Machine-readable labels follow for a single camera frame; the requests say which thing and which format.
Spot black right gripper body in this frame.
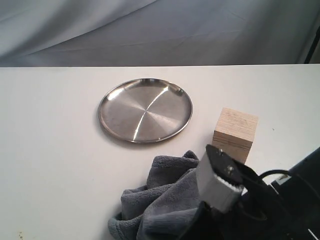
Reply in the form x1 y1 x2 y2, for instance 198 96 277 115
196 144 295 240

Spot grey fleece cloth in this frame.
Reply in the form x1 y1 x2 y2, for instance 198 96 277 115
108 150 201 240

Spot light wooden cube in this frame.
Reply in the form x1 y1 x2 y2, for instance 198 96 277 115
211 107 259 164

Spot round stainless steel plate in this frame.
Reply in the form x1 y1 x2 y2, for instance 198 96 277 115
97 78 193 144

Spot black stand pole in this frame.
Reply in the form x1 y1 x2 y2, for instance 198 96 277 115
304 28 320 64

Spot grey backdrop cloth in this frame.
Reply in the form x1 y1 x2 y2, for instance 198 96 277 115
0 0 320 67

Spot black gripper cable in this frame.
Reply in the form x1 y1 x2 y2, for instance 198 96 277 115
234 169 296 223

